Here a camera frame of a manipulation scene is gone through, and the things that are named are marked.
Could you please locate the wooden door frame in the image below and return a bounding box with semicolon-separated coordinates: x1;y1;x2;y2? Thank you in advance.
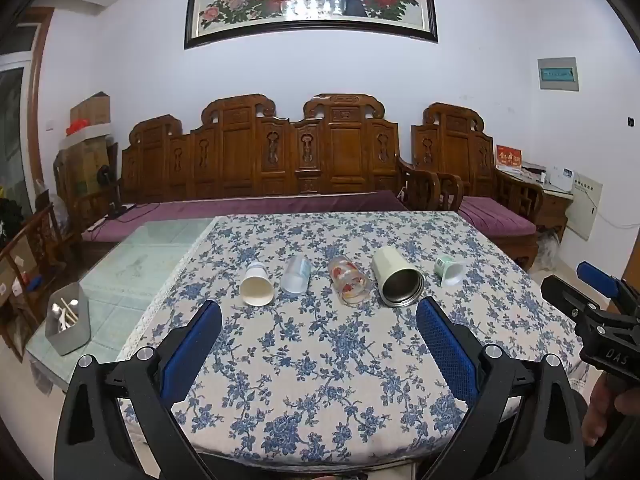
26;7;57;202

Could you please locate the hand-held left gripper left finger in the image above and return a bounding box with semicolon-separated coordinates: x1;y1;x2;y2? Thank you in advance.
54;299;223;480

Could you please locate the purple armchair cushion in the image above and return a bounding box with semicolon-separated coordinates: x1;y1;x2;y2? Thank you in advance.
456;196;539;237

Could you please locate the stack of cartons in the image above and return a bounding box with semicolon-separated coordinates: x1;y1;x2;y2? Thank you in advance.
54;134;120;202

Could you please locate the person's right hand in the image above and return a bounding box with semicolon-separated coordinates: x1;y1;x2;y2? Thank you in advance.
581;384;624;449

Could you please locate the grey plastic bin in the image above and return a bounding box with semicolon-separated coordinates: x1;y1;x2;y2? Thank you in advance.
44;281;91;357

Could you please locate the purple sofa cushion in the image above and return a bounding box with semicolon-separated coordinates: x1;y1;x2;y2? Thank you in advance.
81;190;410;244

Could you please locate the grey wall electrical panel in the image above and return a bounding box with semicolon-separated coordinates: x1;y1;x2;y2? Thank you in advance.
537;56;580;93

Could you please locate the carved wooden armchair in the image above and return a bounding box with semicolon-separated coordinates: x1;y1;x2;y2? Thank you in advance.
409;102;547;270

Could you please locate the wooden side table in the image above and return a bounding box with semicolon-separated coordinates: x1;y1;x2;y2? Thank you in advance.
500;167;574;247

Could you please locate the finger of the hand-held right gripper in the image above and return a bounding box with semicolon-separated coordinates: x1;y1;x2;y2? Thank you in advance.
541;274;602;322
576;260;640;322

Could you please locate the white paper cup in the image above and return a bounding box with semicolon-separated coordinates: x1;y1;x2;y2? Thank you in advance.
239;261;275;306

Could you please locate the red desk calendar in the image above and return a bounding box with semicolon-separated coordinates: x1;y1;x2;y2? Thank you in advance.
494;144;523;170

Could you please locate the green glass coffee table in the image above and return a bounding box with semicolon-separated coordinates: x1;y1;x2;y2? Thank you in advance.
24;217;221;392

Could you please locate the brown cardboard box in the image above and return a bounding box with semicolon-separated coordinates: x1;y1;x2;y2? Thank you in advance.
69;92;112;129

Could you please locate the white box device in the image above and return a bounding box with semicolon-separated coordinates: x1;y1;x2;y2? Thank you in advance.
546;165;576;192

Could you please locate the black standing fan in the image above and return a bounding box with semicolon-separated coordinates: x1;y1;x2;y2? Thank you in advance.
96;164;137;219

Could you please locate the small green white cup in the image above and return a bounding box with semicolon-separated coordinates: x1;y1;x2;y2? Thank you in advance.
433;255;465;288

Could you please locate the clear plastic cup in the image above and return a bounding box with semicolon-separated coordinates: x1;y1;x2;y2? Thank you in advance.
279;254;312;297

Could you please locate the red flower glass cup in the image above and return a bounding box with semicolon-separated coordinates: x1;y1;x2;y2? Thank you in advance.
327;255;374;307

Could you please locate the white wall cabinet panel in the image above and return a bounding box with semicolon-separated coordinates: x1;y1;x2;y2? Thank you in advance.
564;172;604;244

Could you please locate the wooden side shelf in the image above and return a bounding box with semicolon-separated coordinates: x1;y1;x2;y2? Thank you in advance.
0;204;68;363

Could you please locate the blue floral tablecloth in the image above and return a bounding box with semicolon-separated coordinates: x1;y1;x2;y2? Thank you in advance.
116;210;592;472

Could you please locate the white cable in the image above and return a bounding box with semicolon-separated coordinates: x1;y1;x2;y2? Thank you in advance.
596;212;640;230

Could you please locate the carved wooden sofa bench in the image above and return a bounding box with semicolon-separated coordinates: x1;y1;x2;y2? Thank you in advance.
79;92;427;261

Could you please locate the cream metal tumbler cup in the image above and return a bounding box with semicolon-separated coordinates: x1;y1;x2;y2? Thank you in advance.
371;245;426;308

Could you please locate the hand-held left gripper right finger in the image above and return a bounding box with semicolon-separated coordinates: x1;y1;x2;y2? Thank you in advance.
415;296;587;480

